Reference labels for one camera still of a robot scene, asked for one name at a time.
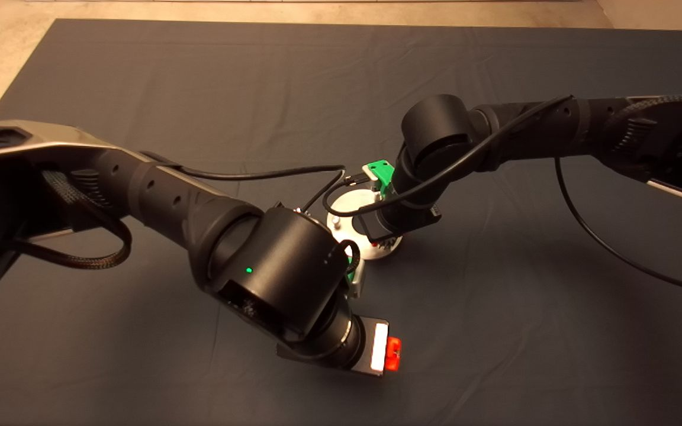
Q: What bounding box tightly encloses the thin black right camera cable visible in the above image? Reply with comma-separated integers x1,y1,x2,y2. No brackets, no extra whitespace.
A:
322,95,682,298

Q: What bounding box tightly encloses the round metal carrier plate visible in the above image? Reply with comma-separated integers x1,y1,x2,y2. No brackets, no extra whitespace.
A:
326,188,404,261

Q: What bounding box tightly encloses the dark table cloth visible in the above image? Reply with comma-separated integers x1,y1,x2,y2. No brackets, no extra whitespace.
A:
0,19,682,426

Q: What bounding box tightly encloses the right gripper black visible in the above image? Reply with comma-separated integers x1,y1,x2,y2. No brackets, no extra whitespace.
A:
356,204,442,242

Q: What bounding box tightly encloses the thin black camera cable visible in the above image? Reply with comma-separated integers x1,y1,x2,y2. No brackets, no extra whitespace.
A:
140,151,361,273
322,95,682,298

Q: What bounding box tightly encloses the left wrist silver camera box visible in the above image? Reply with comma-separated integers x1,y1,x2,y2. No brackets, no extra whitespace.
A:
350,254,366,296

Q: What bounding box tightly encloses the right arm braided black hose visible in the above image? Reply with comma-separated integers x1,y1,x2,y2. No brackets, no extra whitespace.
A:
604,93,682,137

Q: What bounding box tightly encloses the left arm braided black hose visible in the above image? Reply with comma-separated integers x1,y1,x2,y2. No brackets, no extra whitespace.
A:
0,170,133,271

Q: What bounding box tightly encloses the arm braided black hose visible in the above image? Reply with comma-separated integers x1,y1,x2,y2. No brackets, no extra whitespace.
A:
604,93,682,137
0,170,133,271

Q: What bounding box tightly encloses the thin black left camera cable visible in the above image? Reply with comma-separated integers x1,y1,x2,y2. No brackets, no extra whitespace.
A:
140,151,361,273

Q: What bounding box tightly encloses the right wrist green camera mount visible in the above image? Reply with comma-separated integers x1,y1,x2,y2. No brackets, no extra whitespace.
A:
366,160,395,196

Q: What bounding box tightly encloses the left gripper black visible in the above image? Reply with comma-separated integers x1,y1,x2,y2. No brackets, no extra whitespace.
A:
276,317,403,376

